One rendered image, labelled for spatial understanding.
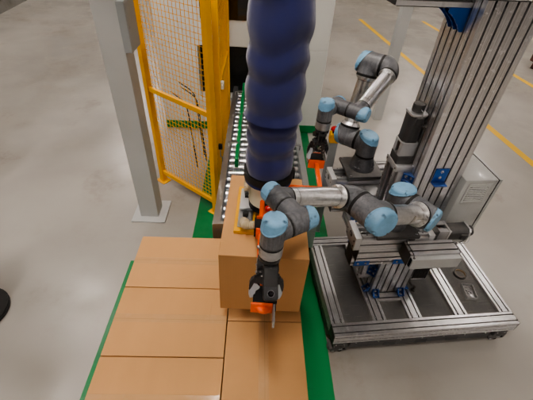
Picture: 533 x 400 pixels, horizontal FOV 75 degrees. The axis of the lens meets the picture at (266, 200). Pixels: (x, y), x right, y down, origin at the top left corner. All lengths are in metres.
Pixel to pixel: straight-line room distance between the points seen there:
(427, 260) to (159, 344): 1.40
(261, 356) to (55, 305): 1.65
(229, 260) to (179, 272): 0.68
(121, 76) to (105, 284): 1.52
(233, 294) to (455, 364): 1.66
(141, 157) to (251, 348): 1.76
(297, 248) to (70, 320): 1.81
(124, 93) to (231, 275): 1.61
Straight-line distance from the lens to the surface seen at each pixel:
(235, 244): 1.59
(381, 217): 1.32
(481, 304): 2.94
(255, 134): 1.42
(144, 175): 3.08
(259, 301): 1.22
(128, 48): 2.59
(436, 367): 2.77
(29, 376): 2.77
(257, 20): 1.27
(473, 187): 2.11
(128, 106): 2.78
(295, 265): 1.58
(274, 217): 1.00
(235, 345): 1.92
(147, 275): 2.22
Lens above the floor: 2.25
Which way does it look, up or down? 40 degrees down
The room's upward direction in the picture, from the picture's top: 4 degrees clockwise
